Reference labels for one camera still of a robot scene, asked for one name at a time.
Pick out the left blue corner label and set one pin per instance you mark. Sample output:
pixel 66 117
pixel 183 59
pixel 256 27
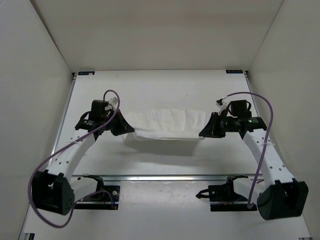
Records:
pixel 86 73

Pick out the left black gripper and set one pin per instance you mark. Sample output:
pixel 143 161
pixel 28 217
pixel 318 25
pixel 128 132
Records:
pixel 123 126

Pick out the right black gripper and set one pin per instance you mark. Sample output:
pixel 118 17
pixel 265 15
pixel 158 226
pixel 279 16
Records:
pixel 211 130

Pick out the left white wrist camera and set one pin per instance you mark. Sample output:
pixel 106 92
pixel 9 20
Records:
pixel 113 102

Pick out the right blue corner label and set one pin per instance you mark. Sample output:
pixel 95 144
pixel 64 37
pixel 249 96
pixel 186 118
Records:
pixel 233 71

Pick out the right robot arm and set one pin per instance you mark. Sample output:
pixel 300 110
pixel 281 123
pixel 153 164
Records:
pixel 279 195

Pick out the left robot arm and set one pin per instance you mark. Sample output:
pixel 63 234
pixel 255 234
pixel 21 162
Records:
pixel 53 189

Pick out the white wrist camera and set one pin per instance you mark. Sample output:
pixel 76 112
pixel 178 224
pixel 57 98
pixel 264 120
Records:
pixel 113 102
pixel 223 107

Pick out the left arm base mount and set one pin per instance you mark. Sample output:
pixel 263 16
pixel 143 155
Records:
pixel 91 192

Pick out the blue corner label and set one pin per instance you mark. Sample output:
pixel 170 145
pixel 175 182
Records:
pixel 86 73
pixel 233 71

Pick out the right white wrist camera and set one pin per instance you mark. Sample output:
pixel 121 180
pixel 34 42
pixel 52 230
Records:
pixel 223 107

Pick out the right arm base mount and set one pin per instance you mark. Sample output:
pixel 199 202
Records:
pixel 223 198

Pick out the white pleated skirt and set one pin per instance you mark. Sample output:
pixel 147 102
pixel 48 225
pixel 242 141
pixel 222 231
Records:
pixel 166 125

